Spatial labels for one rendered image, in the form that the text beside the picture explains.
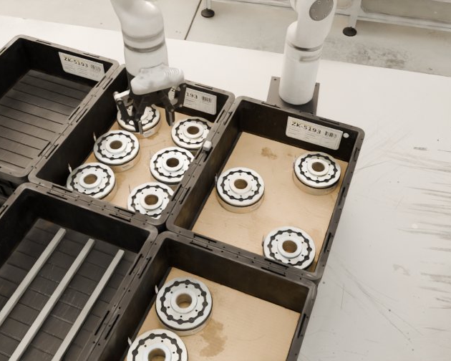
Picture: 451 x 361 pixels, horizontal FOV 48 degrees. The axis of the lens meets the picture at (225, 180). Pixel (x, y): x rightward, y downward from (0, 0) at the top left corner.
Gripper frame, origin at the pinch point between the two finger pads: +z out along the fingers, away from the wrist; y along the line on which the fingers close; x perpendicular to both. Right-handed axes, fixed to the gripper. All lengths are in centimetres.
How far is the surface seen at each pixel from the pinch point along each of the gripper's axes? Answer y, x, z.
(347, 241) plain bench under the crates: -37, 25, 30
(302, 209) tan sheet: -25.0, 20.0, 17.3
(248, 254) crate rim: -6.5, 30.7, 7.3
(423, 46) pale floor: -182, -101, 100
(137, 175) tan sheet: 4.7, -2.5, 17.3
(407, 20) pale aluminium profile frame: -173, -109, 87
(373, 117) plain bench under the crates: -66, -8, 30
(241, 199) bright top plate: -13.1, 14.4, 14.4
